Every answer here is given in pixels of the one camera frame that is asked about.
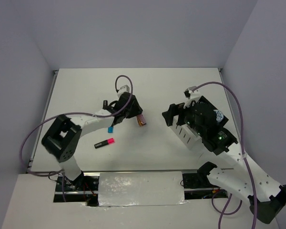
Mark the pink-capped pen tube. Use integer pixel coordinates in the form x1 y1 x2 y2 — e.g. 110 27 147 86
136 114 147 126

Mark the silver taped panel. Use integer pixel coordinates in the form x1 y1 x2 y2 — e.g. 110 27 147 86
98 171 185 207

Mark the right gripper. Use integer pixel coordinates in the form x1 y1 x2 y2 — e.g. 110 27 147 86
162 98 205 136

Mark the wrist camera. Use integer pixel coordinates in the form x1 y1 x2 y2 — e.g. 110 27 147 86
117 85 130 96
184 86 202 109

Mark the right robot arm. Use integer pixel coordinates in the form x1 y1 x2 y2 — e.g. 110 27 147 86
162 96 286 224

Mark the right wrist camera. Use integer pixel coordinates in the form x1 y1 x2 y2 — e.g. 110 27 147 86
184 86 202 109

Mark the orange highlighter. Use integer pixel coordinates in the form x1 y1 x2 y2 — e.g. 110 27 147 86
103 100 108 108

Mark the pink highlighter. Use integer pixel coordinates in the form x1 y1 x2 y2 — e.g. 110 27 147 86
94 138 115 149

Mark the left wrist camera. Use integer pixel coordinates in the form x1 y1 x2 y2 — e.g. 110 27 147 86
117 85 130 96

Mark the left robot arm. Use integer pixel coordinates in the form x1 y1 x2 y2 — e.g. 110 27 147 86
41 92 143 190

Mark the blue highlighter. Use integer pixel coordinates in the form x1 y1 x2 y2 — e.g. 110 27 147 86
108 126 113 133

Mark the black tray container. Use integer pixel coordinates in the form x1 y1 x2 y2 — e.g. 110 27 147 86
199 96 229 126

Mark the white compartment organizer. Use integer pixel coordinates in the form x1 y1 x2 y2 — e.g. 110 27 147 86
170 117 204 152

